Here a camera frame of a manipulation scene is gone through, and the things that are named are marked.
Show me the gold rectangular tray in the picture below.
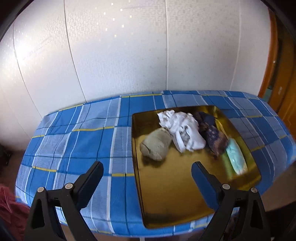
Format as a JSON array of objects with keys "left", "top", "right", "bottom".
[{"left": 132, "top": 105, "right": 261, "bottom": 229}]

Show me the white cloth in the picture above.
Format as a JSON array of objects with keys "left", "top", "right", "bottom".
[{"left": 158, "top": 110, "right": 206, "bottom": 153}]

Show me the wooden door frame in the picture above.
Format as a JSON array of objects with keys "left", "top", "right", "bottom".
[{"left": 257, "top": 9, "right": 296, "bottom": 140}]

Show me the navy gold lace cloth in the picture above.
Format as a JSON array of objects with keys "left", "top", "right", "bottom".
[{"left": 193, "top": 111, "right": 228, "bottom": 157}]

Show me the red pleated cushion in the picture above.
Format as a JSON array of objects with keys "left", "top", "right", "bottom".
[{"left": 1, "top": 184, "right": 30, "bottom": 240}]

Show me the blue plaid tablecloth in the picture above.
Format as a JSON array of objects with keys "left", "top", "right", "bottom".
[{"left": 15, "top": 90, "right": 295, "bottom": 237}]

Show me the teal cloth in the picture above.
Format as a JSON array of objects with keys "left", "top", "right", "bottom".
[{"left": 226, "top": 138, "right": 248, "bottom": 175}]

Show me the grey green cloth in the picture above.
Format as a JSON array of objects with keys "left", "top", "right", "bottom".
[{"left": 139, "top": 128, "right": 172, "bottom": 161}]

